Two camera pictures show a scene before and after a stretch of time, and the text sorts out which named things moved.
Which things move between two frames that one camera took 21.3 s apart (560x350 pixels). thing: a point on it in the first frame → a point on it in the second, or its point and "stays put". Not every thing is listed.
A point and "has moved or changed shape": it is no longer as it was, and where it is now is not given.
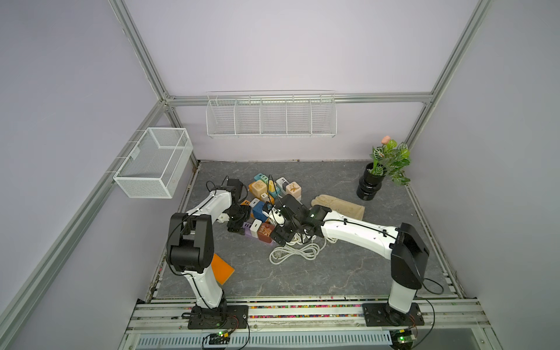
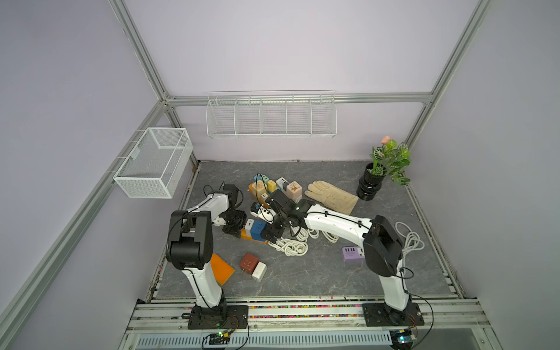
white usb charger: [254, 227] → [259, 271]
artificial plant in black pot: [388, 161] stays put
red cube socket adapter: [265, 232] has moved or changed shape
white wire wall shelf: [272, 114] stays put
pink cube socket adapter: [294, 189] stays put
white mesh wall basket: [155, 163] stays put
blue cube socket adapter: [258, 212] → [258, 227]
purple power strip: [246, 225] → [353, 254]
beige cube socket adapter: [258, 187] stays put
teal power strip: [260, 176] stays put
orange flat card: [222, 270] stays put
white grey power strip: [279, 183] stays put
